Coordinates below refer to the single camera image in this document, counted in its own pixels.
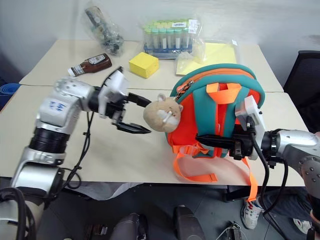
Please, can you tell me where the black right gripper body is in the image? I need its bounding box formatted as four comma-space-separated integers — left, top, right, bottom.
228, 131, 254, 161

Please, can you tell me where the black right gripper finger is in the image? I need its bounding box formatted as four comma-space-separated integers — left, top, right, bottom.
195, 134, 235, 151

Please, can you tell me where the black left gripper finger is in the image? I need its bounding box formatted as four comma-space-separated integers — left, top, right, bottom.
127, 92, 153, 109
111, 120, 152, 136

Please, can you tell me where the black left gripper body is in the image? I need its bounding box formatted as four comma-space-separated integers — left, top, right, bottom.
105, 95, 130, 126

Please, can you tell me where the orange and teal backpack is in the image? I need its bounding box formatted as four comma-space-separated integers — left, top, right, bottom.
164, 63, 267, 202

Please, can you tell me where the yellow box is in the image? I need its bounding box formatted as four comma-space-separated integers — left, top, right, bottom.
128, 51, 160, 79

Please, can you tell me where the beige plush hamster charm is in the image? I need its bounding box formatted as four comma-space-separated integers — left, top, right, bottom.
142, 93, 185, 133

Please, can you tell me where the brown sauce bottle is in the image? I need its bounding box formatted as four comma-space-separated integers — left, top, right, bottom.
67, 52, 113, 78

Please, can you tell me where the white sneaker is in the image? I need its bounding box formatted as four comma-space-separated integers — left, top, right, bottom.
292, 217, 312, 235
240, 195, 264, 231

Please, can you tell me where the white sheet under table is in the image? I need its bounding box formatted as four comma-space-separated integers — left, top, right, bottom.
62, 180, 145, 201

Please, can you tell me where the crumpled clear plastic bag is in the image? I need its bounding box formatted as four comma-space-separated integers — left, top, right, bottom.
175, 37, 210, 73

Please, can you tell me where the bagged rack of test tubes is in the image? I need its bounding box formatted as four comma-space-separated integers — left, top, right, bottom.
138, 15, 204, 61

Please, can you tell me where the blue jeans leg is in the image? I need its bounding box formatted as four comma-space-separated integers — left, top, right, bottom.
259, 186, 314, 224

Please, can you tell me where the clear bag of dark parts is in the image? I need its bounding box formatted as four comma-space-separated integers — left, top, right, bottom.
80, 0, 126, 57

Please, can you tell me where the yellow paper in clear sleeve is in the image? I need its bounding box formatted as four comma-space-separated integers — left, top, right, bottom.
174, 39, 242, 76

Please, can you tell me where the dark rounded shape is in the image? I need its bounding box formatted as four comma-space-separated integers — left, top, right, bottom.
173, 204, 207, 240
109, 212, 149, 240

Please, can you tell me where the black office chair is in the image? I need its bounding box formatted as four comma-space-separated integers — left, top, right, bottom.
283, 49, 320, 134

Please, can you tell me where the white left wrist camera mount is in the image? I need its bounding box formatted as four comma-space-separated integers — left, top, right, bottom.
97, 69, 130, 119

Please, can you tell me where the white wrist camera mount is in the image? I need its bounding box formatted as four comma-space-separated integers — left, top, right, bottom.
97, 69, 130, 119
234, 95, 267, 161

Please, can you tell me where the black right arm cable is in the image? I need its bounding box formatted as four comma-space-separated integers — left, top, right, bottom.
245, 116, 291, 240

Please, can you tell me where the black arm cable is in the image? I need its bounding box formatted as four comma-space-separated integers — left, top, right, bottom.
62, 110, 96, 190
245, 116, 291, 240

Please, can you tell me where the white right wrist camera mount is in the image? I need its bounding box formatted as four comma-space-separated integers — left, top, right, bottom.
234, 95, 267, 161

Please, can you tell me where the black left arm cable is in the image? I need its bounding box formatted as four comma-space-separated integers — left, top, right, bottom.
62, 110, 96, 190

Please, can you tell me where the black cable bundle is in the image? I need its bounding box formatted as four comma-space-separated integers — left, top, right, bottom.
0, 186, 37, 240

